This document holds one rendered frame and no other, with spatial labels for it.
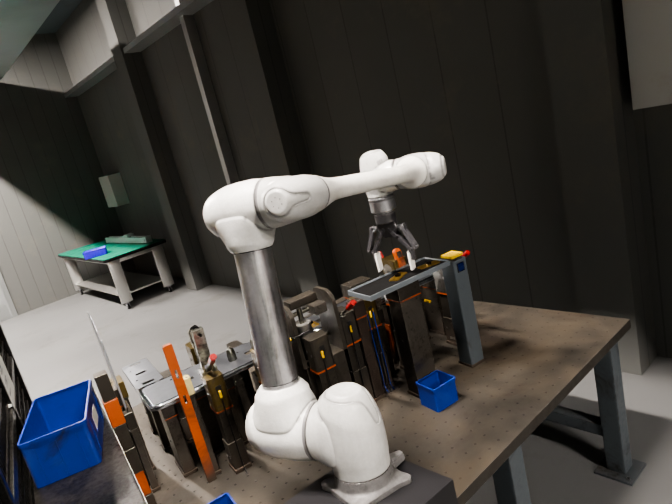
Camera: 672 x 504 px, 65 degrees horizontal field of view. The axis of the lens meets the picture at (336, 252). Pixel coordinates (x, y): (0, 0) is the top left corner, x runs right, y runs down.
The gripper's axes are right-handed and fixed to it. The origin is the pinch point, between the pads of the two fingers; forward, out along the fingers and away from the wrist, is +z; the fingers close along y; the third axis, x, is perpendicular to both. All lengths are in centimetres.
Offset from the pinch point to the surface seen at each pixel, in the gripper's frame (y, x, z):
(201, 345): 44, 56, 4
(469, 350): -13.0, -19.2, 42.6
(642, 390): -59, -126, 120
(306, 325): 22.7, 29.0, 9.7
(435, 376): -6.6, 0.8, 43.0
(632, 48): -69, -149, -54
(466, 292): -14.8, -22.6, 19.6
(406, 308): -2.6, 3.9, 14.6
